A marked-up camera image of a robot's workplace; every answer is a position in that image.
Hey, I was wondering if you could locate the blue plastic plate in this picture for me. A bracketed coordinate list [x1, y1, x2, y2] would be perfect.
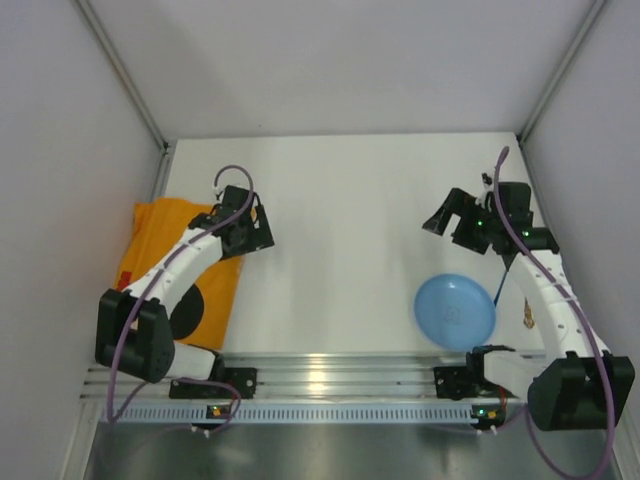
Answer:
[413, 274, 496, 352]

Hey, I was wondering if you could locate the orange cartoon mouse placemat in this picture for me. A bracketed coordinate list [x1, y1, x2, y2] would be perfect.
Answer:
[114, 198, 243, 350]

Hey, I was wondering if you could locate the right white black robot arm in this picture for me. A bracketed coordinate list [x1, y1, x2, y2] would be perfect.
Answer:
[423, 182, 635, 431]

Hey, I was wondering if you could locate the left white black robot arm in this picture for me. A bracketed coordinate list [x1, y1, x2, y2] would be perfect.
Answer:
[95, 185, 275, 383]

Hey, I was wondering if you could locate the blue metallic fork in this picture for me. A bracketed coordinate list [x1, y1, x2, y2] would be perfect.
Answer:
[493, 270, 509, 308]

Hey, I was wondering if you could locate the gold spoon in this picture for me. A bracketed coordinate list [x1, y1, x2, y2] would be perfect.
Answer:
[523, 300, 535, 329]

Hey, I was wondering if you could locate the right aluminium frame post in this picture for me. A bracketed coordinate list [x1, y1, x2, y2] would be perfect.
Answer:
[516, 0, 611, 147]

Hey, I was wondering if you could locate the aluminium frame post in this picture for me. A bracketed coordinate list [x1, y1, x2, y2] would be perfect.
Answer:
[516, 0, 611, 147]
[71, 0, 169, 152]

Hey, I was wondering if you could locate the aluminium rail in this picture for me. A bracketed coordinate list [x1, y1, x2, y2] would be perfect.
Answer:
[80, 350, 550, 402]

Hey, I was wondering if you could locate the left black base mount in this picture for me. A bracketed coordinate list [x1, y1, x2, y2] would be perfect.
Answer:
[169, 367, 258, 400]

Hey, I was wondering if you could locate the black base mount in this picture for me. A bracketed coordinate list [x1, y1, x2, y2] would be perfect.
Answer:
[433, 366, 514, 401]
[169, 367, 258, 400]

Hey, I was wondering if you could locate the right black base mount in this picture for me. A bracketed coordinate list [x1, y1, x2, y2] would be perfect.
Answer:
[433, 366, 514, 401]

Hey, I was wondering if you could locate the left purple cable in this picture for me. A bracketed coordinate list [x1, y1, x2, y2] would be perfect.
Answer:
[94, 164, 256, 480]

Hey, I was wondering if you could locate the slotted cable duct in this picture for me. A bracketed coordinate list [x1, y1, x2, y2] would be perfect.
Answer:
[119, 403, 505, 426]

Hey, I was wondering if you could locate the left aluminium frame post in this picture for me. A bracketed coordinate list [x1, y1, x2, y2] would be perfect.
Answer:
[71, 0, 169, 152]

